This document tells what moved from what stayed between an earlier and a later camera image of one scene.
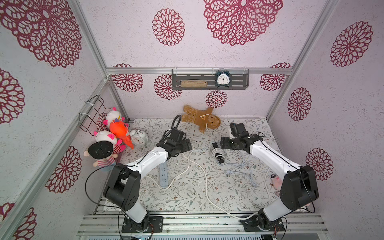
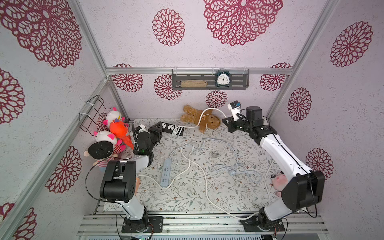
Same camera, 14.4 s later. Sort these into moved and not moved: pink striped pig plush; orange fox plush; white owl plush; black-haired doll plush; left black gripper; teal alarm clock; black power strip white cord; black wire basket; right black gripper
Moved: right black gripper; black power strip white cord; left black gripper
Not moved: black wire basket; white owl plush; orange fox plush; teal alarm clock; black-haired doll plush; pink striped pig plush
